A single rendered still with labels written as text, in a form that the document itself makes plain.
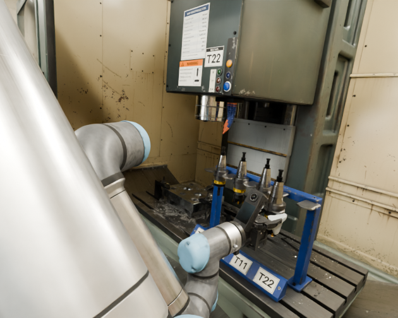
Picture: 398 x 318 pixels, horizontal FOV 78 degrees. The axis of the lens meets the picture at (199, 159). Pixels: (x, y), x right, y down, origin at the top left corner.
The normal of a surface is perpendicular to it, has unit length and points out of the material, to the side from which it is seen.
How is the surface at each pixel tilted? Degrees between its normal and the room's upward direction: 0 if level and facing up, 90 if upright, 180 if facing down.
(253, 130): 90
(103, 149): 52
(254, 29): 90
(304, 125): 90
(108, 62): 90
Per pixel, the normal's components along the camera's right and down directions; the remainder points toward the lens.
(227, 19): -0.75, 0.08
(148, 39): 0.65, 0.22
